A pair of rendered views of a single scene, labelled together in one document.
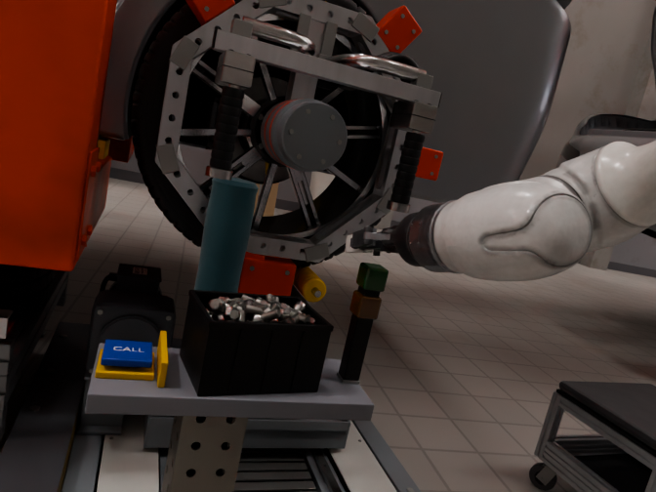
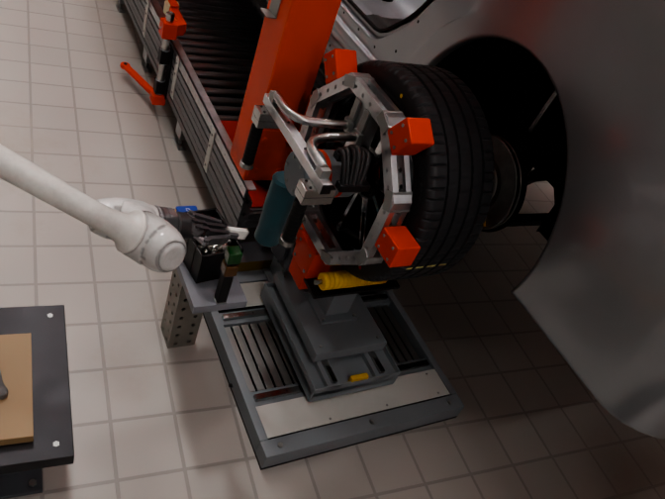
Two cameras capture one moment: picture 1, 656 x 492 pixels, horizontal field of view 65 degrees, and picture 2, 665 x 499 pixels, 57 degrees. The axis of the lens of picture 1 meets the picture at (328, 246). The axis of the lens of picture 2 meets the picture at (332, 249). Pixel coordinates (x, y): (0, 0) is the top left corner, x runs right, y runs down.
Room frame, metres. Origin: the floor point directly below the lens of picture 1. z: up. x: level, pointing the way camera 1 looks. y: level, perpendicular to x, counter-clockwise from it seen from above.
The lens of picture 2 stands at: (0.67, -1.38, 1.82)
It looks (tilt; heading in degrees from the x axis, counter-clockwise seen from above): 38 degrees down; 70
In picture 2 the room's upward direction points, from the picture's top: 23 degrees clockwise
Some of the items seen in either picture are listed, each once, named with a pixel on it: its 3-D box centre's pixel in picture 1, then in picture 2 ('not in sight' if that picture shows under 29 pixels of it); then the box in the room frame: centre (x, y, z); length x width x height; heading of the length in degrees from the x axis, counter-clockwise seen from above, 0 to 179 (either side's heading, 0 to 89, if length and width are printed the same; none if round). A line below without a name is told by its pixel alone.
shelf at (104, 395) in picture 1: (234, 381); (200, 257); (0.79, 0.10, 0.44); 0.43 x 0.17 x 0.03; 111
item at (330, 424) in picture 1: (242, 396); (328, 332); (1.32, 0.14, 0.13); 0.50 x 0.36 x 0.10; 111
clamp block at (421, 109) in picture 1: (412, 116); (315, 191); (1.02, -0.10, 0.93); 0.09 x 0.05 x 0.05; 21
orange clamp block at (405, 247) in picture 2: (417, 161); (397, 246); (1.26, -0.17, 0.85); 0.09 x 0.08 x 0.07; 111
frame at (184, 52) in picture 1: (292, 133); (345, 173); (1.15, 0.13, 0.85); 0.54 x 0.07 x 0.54; 111
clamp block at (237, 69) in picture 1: (234, 69); (269, 116); (0.90, 0.21, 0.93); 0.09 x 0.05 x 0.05; 21
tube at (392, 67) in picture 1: (374, 54); (343, 142); (1.07, -0.01, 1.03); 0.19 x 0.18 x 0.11; 21
